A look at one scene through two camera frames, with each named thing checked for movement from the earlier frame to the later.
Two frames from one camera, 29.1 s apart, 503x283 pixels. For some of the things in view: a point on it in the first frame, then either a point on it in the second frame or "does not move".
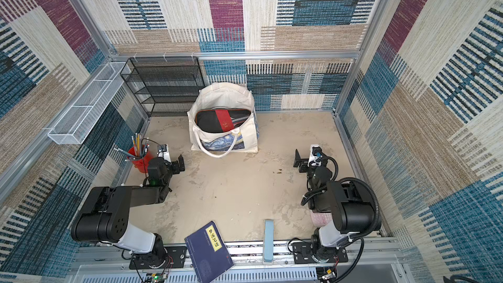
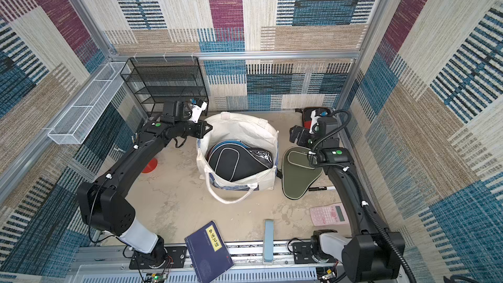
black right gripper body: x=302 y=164 → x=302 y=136
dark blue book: x=208 y=253 does not move
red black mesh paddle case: x=220 y=120 → x=307 y=112
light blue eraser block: x=268 y=240 does not move
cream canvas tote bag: x=223 y=120 → x=238 y=155
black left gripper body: x=174 y=169 → x=191 y=129
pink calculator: x=320 y=219 does not move
